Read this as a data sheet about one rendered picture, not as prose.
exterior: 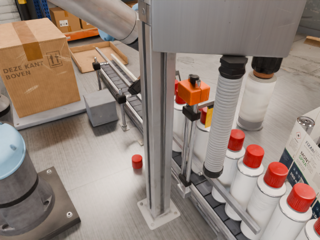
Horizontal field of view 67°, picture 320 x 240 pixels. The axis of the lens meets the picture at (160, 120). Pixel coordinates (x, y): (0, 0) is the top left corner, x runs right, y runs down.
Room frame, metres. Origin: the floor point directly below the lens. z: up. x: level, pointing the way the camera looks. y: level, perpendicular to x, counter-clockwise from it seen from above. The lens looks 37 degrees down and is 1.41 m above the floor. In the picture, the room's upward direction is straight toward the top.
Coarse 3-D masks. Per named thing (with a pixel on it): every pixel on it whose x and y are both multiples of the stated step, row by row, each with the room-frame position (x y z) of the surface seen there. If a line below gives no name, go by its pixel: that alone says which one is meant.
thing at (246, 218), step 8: (96, 48) 1.17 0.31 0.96; (104, 56) 1.07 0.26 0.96; (112, 64) 0.98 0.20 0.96; (136, 96) 0.74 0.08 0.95; (176, 136) 0.51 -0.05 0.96; (192, 160) 0.43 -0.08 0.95; (200, 168) 0.40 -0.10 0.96; (216, 184) 0.35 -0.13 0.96; (224, 192) 0.33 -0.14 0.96; (232, 200) 0.31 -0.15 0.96; (232, 208) 0.30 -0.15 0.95; (240, 208) 0.29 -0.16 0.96; (240, 216) 0.27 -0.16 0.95; (248, 216) 0.27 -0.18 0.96; (248, 224) 0.26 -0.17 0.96; (256, 224) 0.25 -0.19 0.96; (256, 232) 0.24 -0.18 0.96
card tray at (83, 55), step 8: (72, 48) 1.44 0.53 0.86; (80, 48) 1.46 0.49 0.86; (88, 48) 1.48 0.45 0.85; (104, 48) 1.51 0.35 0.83; (112, 48) 1.50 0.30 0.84; (72, 56) 1.33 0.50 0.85; (80, 56) 1.38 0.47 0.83; (88, 56) 1.38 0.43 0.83; (96, 56) 1.38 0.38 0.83; (120, 56) 1.37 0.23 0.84; (80, 64) 1.27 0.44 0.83; (88, 64) 1.27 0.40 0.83
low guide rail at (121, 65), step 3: (111, 54) 1.21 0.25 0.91; (111, 57) 1.21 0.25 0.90; (114, 57) 1.17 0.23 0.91; (114, 60) 1.17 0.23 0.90; (117, 60) 1.13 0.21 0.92; (117, 63) 1.13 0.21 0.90; (120, 63) 1.10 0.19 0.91; (120, 66) 1.09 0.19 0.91; (123, 66) 1.07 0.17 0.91; (123, 69) 1.06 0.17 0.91; (126, 69) 1.04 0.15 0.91; (126, 72) 1.02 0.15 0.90; (129, 72) 1.00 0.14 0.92; (129, 75) 0.99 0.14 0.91; (132, 75) 0.97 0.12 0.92; (132, 78) 0.96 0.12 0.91; (135, 78) 0.95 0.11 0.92
